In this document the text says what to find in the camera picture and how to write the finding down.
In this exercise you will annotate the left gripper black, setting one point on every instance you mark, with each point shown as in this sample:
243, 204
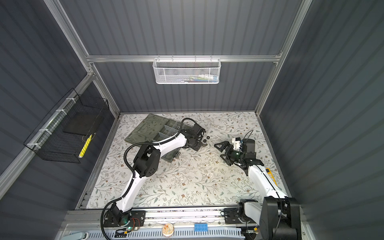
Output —
198, 147

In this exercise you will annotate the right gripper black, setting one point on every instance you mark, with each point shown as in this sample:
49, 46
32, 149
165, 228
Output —
227, 144

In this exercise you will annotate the green compartment organizer box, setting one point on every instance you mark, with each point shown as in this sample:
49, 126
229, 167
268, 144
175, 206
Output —
153, 129

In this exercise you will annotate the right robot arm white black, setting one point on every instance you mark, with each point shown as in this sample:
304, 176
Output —
278, 216

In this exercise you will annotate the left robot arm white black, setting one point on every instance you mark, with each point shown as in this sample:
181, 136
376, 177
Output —
143, 161

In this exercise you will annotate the yellow calculator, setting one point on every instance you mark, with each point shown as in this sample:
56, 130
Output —
271, 176

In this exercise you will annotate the markers in white basket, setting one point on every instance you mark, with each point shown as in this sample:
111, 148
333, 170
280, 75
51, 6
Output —
210, 79

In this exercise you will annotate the blue toy brick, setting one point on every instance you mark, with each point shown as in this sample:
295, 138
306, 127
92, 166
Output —
201, 228

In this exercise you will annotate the yellow marker in black basket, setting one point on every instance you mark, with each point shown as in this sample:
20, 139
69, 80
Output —
85, 146

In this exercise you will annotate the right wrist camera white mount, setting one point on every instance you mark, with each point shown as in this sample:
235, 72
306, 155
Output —
237, 144

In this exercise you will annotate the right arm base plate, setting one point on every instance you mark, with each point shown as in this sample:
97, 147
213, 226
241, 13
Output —
234, 216

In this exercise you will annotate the white wire mesh basket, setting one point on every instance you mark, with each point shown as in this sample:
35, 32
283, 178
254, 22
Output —
169, 73

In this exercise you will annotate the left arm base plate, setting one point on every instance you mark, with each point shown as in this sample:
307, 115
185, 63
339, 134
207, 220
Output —
131, 219

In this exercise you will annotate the black wire mesh basket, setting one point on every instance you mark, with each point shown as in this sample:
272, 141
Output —
62, 136

